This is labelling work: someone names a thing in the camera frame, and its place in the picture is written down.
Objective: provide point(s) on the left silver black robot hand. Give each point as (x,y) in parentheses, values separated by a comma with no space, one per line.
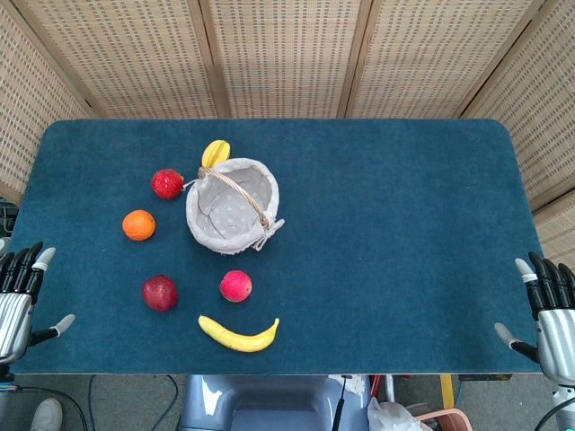
(13,310)

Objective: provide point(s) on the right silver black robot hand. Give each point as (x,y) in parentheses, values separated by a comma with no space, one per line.
(554,328)

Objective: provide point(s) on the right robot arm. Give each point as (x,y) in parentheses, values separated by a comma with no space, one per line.
(565,406)

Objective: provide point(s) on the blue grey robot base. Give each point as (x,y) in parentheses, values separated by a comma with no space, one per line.
(274,404)

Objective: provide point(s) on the fabric lined wicker basket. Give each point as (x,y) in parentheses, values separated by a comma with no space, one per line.
(231,207)

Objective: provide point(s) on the white shoe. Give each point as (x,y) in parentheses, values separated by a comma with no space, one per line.
(46,415)

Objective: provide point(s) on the pink plastic basin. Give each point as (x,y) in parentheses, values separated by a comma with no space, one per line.
(444,421)

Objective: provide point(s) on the orange fruit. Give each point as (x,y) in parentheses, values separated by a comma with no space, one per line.
(139,225)

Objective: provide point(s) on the white plastic bag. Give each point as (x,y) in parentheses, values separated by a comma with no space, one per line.
(391,417)

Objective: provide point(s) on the red strawberry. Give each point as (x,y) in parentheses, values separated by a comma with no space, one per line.
(167,183)

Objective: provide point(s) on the blue table mat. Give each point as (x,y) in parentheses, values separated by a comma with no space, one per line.
(359,251)

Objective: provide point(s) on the red pink apple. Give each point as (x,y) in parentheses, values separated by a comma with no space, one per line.
(235,286)

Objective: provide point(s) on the yellow banana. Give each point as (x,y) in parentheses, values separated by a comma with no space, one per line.
(240,337)

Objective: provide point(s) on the yellow starfruit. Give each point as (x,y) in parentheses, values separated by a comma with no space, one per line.
(214,152)

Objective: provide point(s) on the woven bamboo folding screen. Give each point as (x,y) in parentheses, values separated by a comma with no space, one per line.
(287,58)

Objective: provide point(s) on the yellow post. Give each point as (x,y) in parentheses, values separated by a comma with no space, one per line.
(446,391)

